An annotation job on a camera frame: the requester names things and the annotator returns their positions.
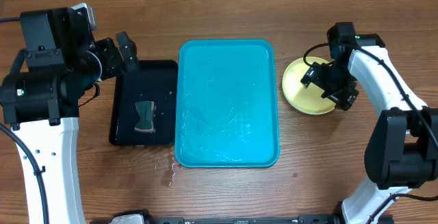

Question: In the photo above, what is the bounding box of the black plastic tray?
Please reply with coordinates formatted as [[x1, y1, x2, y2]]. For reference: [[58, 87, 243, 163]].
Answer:
[[109, 60, 178, 146]]

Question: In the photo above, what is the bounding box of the teal plastic tray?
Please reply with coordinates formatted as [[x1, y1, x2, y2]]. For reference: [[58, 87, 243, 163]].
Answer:
[[175, 39, 280, 168]]

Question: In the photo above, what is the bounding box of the yellow plate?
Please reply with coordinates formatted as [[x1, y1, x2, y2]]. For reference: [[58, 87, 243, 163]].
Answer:
[[282, 58, 335, 115]]

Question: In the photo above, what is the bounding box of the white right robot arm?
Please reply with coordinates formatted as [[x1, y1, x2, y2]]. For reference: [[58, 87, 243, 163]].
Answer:
[[301, 22, 437, 223]]

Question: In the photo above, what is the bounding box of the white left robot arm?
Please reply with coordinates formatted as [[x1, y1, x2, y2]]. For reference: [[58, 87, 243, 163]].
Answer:
[[1, 32, 138, 223]]

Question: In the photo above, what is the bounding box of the green brown sponge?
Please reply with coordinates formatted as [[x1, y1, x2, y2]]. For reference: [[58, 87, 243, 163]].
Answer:
[[134, 101, 155, 133]]

